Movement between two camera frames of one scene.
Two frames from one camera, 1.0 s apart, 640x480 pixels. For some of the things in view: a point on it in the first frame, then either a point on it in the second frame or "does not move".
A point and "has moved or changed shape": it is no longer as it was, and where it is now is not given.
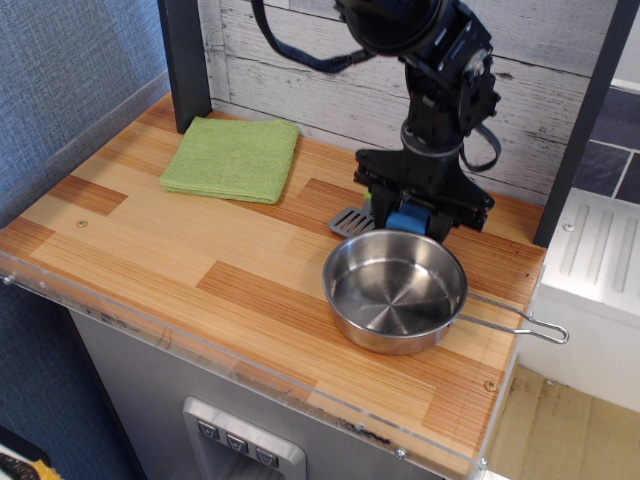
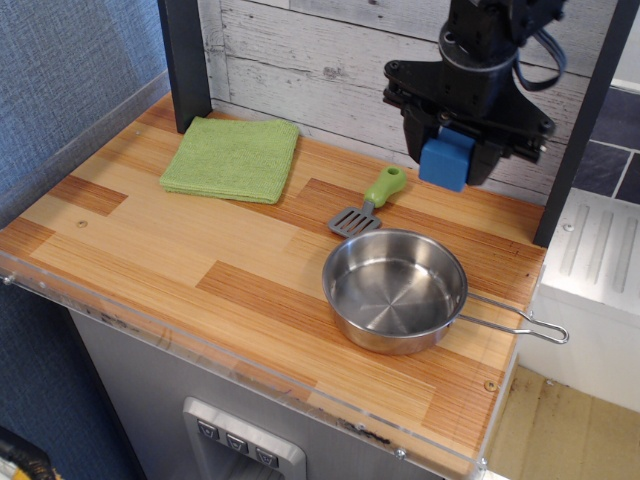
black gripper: [441, 182] → [489, 105]
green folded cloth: [234, 158] does not move
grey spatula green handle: [352, 222] does not move
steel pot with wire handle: [400, 292] does not move
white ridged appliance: [590, 287] does not move
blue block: [411, 217] has moved or changed shape
